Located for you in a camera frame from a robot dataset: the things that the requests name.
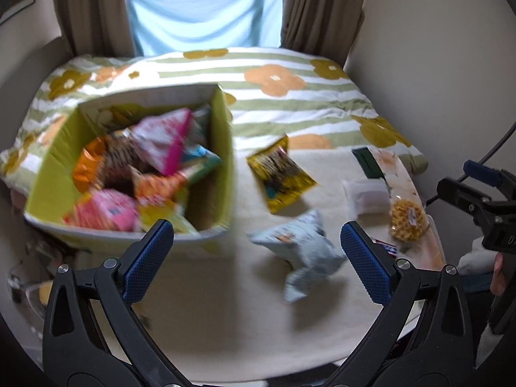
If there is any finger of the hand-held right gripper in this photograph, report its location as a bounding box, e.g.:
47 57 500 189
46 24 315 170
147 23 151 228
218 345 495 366
463 160 516 195

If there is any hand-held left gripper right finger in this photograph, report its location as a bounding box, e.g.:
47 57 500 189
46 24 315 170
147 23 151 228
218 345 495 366
322 221 476 387

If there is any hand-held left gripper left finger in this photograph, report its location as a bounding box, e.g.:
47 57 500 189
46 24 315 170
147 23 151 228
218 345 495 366
42 218 190 387

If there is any light blue snack packet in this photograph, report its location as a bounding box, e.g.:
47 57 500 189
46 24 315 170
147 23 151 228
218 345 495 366
248 209 347 303

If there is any light pink snack packet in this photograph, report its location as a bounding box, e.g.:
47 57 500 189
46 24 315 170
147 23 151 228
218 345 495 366
64 189 138 232

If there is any brown snack packet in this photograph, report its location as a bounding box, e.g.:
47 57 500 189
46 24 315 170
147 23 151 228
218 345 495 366
97 137 143 190

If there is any orange snack packet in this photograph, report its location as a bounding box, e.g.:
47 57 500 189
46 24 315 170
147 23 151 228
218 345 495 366
73 137 109 191

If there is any teal snack packet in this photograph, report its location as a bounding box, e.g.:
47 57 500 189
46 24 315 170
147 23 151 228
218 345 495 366
181 145 222 182

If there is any magenta snack packet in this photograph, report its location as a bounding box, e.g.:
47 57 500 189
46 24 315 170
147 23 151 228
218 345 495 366
131 108 193 176

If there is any yellow green storage box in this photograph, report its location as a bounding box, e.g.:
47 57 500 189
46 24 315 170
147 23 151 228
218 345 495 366
23 84 235 246

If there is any clear bag of yellow snacks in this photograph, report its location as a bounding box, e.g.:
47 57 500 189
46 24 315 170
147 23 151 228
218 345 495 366
388 197 428 243

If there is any person's right hand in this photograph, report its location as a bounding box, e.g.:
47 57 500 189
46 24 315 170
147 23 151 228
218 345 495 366
490 252 509 295

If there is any white cloth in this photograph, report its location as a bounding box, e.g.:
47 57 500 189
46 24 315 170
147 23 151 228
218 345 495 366
460 237 498 277

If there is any white translucent snack packet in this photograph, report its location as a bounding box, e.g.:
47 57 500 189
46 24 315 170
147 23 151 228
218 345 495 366
342 178 390 214

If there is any dark green snack packet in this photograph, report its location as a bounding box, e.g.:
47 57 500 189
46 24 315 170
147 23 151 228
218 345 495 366
352 147 385 180

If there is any yellow black snack packet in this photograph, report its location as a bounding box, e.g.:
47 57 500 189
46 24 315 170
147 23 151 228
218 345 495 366
246 135 317 214

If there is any striped floral blanket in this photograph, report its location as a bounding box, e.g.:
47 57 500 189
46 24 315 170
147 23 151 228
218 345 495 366
0 46 430 178

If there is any light blue cloth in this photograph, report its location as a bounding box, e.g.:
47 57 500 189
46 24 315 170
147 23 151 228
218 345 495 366
127 0 287 56

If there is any black cable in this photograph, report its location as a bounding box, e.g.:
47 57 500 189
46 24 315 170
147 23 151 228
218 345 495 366
427 121 516 206

